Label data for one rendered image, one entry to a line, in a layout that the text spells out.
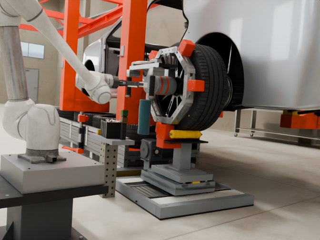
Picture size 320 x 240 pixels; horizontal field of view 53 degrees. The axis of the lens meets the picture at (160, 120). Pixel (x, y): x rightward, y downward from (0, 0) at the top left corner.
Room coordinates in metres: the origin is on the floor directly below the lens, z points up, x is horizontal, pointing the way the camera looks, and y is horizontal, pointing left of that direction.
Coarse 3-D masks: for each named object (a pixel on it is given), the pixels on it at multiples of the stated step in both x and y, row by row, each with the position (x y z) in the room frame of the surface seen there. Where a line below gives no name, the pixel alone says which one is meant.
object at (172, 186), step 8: (144, 176) 2.57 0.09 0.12; (152, 176) 2.46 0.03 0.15; (160, 176) 2.46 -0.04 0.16; (152, 184) 2.45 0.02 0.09; (160, 184) 2.35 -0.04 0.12; (168, 184) 2.27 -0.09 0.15; (176, 184) 2.27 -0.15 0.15; (184, 184) 2.23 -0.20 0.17; (192, 184) 2.27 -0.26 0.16; (200, 184) 2.31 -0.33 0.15; (208, 184) 2.35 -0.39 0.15; (176, 192) 2.20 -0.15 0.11; (184, 192) 2.23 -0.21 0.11; (192, 192) 2.27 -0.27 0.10; (200, 192) 2.31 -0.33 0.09
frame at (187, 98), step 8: (168, 48) 2.34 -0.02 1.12; (176, 48) 2.25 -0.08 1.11; (160, 56) 2.45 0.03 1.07; (184, 56) 2.24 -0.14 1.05; (184, 64) 2.16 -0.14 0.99; (192, 64) 2.18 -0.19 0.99; (184, 72) 2.15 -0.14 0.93; (192, 72) 2.14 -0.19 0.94; (184, 80) 2.15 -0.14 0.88; (184, 88) 2.14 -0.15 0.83; (184, 96) 2.14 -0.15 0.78; (192, 96) 2.15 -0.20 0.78; (152, 104) 2.51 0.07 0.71; (184, 104) 2.13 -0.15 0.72; (152, 112) 2.48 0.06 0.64; (160, 112) 2.49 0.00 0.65; (176, 112) 2.20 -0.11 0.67; (184, 112) 2.20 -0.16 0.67; (160, 120) 2.37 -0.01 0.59; (168, 120) 2.28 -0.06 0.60; (176, 120) 2.26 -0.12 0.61
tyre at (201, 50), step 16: (208, 48) 2.34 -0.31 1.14; (208, 64) 2.18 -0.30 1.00; (224, 64) 2.27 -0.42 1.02; (208, 80) 2.14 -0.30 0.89; (224, 80) 2.22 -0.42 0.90; (208, 96) 2.15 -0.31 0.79; (224, 96) 2.23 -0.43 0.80; (192, 112) 2.19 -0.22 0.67; (208, 112) 2.21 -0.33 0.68; (176, 128) 2.34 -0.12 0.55; (192, 128) 2.31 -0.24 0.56
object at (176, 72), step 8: (176, 56) 2.45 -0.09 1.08; (176, 64) 2.44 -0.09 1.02; (176, 72) 2.42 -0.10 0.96; (176, 80) 2.46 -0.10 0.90; (160, 96) 2.60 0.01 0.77; (168, 96) 2.51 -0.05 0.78; (176, 96) 2.40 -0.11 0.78; (160, 104) 2.56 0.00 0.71; (168, 104) 2.60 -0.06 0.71; (176, 104) 2.65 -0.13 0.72; (168, 112) 2.48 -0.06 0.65
